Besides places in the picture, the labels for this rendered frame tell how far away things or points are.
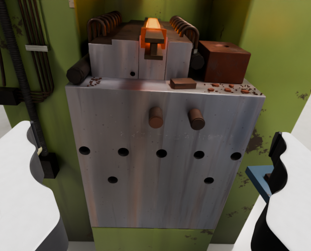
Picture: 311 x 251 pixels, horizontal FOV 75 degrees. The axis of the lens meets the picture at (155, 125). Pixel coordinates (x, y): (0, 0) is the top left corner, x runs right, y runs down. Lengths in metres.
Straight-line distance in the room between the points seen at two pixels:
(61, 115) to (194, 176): 0.44
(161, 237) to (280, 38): 0.66
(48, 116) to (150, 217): 0.44
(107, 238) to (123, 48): 0.57
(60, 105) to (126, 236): 0.45
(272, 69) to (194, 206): 0.44
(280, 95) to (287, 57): 0.11
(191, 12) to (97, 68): 0.55
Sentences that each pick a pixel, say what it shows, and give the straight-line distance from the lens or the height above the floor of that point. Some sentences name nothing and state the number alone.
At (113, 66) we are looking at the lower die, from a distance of 0.43.
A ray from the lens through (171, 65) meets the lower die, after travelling 0.43.
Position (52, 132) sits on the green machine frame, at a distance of 0.74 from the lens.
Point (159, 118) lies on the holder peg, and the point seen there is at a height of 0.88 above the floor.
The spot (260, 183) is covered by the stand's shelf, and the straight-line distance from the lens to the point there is 0.51.
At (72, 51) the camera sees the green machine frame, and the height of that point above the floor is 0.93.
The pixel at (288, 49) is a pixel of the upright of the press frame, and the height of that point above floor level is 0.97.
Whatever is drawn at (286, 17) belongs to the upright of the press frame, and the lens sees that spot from 0.64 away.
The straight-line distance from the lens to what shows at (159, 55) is 0.32.
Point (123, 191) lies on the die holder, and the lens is 0.55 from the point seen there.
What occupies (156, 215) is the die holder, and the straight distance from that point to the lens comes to 0.63.
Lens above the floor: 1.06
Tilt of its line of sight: 32 degrees down
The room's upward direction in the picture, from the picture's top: 4 degrees clockwise
